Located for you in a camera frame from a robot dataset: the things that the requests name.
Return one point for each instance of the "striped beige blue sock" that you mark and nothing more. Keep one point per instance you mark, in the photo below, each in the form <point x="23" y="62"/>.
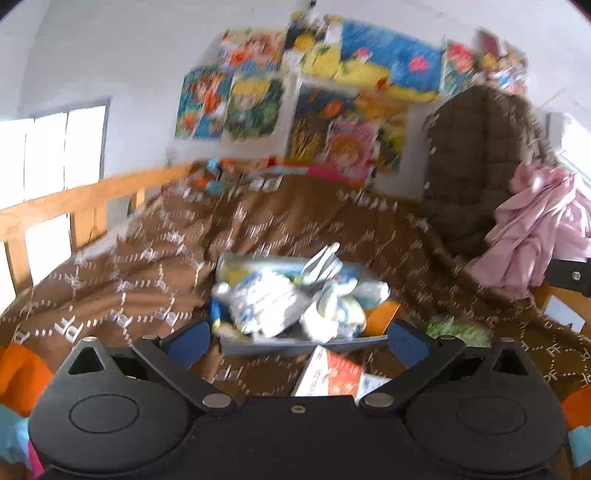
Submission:
<point x="332" y="309"/>

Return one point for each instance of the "brown printed blanket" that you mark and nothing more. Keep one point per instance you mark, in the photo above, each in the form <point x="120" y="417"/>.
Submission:
<point x="161" y="277"/>

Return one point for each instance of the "window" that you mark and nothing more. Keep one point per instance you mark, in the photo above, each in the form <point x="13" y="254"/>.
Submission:
<point x="51" y="147"/>

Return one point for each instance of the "group of colourful wall drawings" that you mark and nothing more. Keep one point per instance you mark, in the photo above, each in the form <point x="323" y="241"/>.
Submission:
<point x="346" y="92"/>

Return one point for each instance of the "grey shallow tray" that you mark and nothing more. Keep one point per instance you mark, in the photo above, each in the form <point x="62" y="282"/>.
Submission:
<point x="286" y="346"/>

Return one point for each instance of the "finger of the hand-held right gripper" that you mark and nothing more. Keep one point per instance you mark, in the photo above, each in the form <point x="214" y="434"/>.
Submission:
<point x="570" y="277"/>

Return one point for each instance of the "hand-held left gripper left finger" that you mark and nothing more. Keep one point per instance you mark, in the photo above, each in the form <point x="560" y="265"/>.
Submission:
<point x="189" y="341"/>

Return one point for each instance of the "white air conditioner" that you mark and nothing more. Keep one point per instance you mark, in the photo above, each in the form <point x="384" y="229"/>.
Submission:
<point x="565" y="134"/>

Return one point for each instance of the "red white carton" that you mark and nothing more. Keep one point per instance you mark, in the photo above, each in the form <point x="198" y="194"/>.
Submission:
<point x="328" y="374"/>

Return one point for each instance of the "wooden bed frame post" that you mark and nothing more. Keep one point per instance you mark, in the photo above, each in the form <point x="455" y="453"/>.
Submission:
<point x="554" y="304"/>

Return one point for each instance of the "orange card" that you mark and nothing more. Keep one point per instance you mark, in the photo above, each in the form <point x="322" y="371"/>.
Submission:
<point x="383" y="318"/>

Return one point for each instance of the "clear bag of green peas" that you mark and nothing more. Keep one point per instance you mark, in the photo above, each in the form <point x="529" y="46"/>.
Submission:
<point x="455" y="330"/>

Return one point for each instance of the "white knitted cloth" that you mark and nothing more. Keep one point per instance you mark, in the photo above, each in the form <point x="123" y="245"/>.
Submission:
<point x="240" y="277"/>

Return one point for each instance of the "wooden bed rail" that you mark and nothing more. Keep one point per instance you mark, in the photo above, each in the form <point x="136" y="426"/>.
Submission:
<point x="92" y="194"/>

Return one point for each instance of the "pink cloth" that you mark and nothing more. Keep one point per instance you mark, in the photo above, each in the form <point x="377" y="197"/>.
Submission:
<point x="531" y="230"/>

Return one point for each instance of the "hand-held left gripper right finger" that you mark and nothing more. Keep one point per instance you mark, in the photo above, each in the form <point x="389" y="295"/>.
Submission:
<point x="408" y="344"/>

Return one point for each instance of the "brown puffer jacket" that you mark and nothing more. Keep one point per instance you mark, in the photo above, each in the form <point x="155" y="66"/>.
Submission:
<point x="480" y="161"/>

